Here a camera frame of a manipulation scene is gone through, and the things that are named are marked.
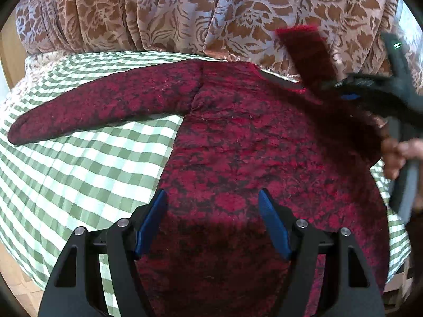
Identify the green checked bedsheet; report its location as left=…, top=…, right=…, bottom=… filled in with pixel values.
left=0, top=51, right=413, bottom=291

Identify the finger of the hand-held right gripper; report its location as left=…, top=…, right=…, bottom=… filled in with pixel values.
left=335, top=73, right=394, bottom=90
left=340, top=91, right=385, bottom=114

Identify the red patterned sweater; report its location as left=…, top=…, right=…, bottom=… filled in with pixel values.
left=7, top=25, right=390, bottom=317

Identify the beige floral mattress cover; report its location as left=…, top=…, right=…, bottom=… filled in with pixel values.
left=10, top=53, right=67, bottom=86

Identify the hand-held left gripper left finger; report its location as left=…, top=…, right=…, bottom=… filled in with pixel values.
left=38, top=188, right=167, bottom=317

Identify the person's right hand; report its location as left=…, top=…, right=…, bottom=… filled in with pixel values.
left=380, top=137, right=423, bottom=180

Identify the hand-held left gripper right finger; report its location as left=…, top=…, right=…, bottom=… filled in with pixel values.
left=258, top=188, right=385, bottom=317

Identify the brown floral curtain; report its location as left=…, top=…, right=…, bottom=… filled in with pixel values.
left=15, top=0, right=423, bottom=83

